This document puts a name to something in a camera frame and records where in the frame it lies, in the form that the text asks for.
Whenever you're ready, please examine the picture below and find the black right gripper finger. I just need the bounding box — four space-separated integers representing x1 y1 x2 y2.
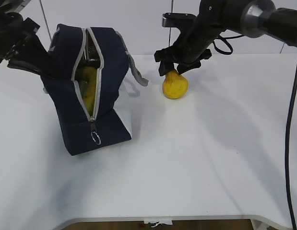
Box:
158 61 175 77
177 61 201 75

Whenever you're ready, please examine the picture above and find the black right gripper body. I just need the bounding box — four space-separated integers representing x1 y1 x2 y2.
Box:
154 36 212 65

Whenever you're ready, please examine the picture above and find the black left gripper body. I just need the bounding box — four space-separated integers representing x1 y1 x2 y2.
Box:
0 11 40 63

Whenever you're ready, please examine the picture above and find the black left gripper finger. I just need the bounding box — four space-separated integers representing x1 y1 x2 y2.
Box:
7 59 47 75
13 35 61 78

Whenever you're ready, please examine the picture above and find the yellow pear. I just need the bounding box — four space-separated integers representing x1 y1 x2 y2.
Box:
162 69 189 99

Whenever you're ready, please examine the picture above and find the yellow banana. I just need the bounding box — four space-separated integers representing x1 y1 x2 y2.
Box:
75 67 97 115

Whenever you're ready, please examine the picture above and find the navy blue lunch bag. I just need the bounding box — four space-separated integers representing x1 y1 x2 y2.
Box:
41 24 148 156

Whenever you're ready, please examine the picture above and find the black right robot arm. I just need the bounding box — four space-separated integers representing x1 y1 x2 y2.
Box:
154 0 297 76

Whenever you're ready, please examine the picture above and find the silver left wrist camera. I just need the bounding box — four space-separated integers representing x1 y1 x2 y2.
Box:
0 0 31 13

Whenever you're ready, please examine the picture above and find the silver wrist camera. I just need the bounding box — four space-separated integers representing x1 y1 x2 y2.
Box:
162 12 196 28
0 0 31 13

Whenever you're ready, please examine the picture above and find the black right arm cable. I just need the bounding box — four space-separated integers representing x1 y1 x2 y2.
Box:
212 33 297 230

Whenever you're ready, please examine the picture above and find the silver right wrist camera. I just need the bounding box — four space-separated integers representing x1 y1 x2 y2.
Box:
162 12 196 28

